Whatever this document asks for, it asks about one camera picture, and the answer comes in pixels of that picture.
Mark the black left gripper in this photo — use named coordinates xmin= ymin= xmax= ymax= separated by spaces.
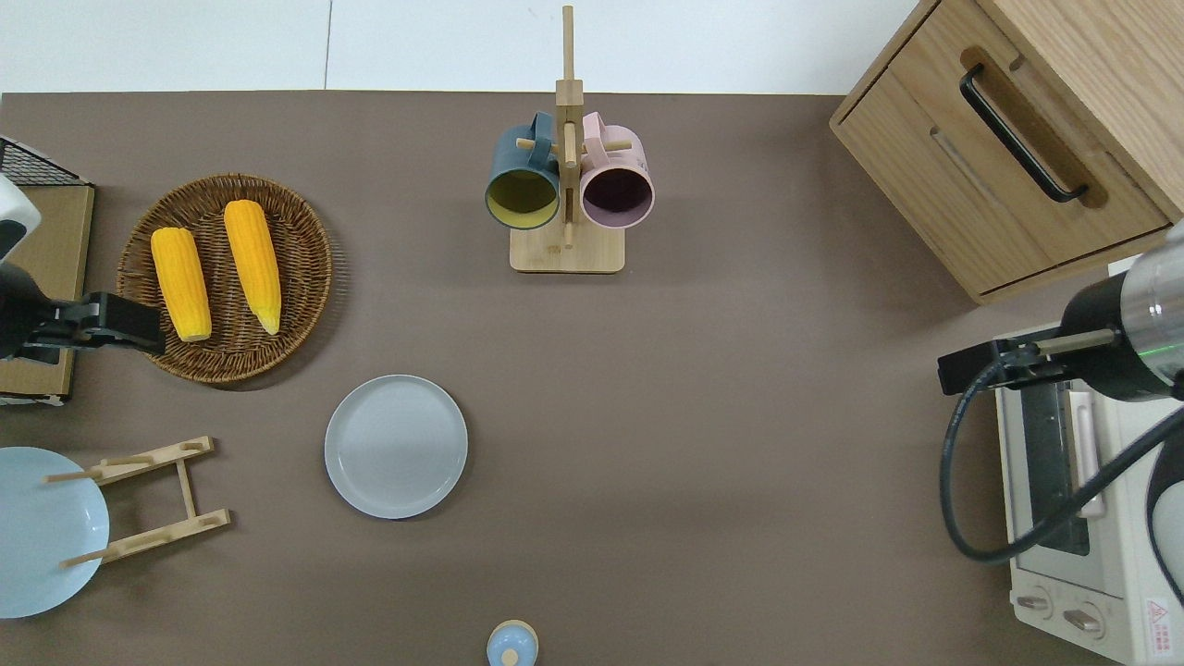
xmin=23 ymin=292 xmax=167 ymax=362

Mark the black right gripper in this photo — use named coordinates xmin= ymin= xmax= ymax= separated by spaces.
xmin=937 ymin=335 xmax=1066 ymax=398

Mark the gray plate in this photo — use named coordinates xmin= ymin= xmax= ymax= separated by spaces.
xmin=325 ymin=375 xmax=469 ymax=520

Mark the wooden plate rack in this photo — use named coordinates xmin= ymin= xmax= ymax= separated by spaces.
xmin=43 ymin=436 xmax=232 ymax=568

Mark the light blue plate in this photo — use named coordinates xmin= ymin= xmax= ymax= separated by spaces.
xmin=0 ymin=447 xmax=110 ymax=619

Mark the yellow corn cob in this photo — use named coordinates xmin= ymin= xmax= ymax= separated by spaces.
xmin=151 ymin=228 xmax=213 ymax=342
xmin=224 ymin=200 xmax=282 ymax=336

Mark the brown wicker basket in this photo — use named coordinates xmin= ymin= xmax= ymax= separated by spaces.
xmin=117 ymin=174 xmax=333 ymax=384

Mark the wooden cabinet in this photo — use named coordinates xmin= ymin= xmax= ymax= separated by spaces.
xmin=830 ymin=0 xmax=1184 ymax=306

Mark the cream toaster oven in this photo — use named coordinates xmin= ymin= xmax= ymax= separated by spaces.
xmin=994 ymin=322 xmax=1184 ymax=666

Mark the brown table mat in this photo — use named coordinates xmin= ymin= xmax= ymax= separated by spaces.
xmin=0 ymin=90 xmax=1125 ymax=666

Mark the pink mug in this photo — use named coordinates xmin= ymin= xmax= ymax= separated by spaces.
xmin=580 ymin=112 xmax=656 ymax=229

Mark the wooden mug rack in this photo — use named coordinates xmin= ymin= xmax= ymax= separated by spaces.
xmin=510 ymin=6 xmax=626 ymax=274

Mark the dark blue mug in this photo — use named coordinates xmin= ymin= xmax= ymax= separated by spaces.
xmin=485 ymin=112 xmax=562 ymax=229

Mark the blue lidded jar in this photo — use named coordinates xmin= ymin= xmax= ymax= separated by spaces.
xmin=487 ymin=620 xmax=539 ymax=666

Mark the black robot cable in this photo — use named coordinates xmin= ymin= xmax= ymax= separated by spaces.
xmin=940 ymin=356 xmax=1184 ymax=566

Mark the cream toaster door handle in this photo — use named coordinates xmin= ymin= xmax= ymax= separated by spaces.
xmin=1068 ymin=390 xmax=1108 ymax=519

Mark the black wire basket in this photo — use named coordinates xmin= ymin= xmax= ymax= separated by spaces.
xmin=0 ymin=136 xmax=91 ymax=189

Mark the black cabinet handle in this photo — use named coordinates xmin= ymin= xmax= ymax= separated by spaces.
xmin=959 ymin=63 xmax=1090 ymax=204

